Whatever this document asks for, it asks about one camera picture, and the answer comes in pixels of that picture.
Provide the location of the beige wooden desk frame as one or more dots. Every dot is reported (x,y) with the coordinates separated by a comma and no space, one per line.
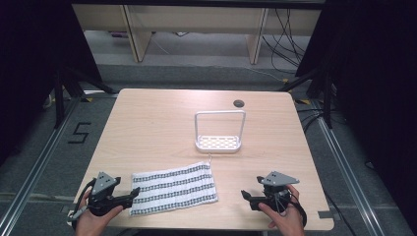
(139,36)

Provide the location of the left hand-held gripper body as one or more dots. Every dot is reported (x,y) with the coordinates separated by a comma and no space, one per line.
(104,183)

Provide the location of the person's right hand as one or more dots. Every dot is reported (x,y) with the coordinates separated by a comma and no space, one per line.
(290,223)

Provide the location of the person's left hand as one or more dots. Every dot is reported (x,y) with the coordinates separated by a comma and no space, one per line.
(90,224)

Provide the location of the white striped towel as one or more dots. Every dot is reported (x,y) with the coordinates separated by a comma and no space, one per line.
(173,190)

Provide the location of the aluminium floor rail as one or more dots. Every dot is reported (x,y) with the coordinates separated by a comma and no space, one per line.
(36,167)
(347,173)

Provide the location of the yellow tape piece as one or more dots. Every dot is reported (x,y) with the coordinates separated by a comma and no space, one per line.
(303,101)
(87,99)

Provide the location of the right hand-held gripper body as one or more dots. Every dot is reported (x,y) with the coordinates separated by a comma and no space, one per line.
(278,179)

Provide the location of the black curtain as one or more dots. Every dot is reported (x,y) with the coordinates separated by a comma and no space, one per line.
(377,82)
(32,65)

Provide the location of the black metal stand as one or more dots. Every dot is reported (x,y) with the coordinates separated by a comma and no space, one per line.
(59,98)
(327,98)

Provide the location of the white towel rack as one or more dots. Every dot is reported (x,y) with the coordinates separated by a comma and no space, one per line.
(218,143)

